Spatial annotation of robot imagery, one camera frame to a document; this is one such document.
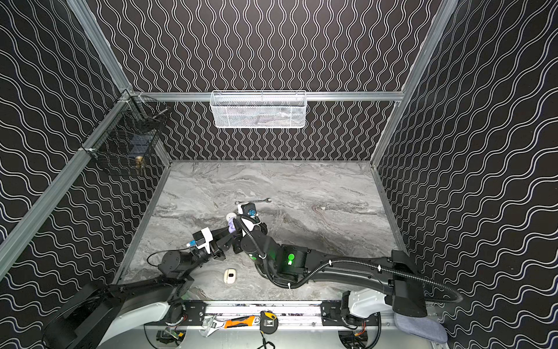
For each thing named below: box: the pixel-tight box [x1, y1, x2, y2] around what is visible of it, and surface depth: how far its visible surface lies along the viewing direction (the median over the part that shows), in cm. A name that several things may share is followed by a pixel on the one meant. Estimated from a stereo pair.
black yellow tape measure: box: [259, 310, 279, 336], surface depth 72 cm
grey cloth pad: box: [393, 312, 448, 344], surface depth 72 cm
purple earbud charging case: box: [228, 218, 237, 234], surface depth 69 cm
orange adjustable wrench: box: [199, 315, 261, 338], surface depth 74 cm
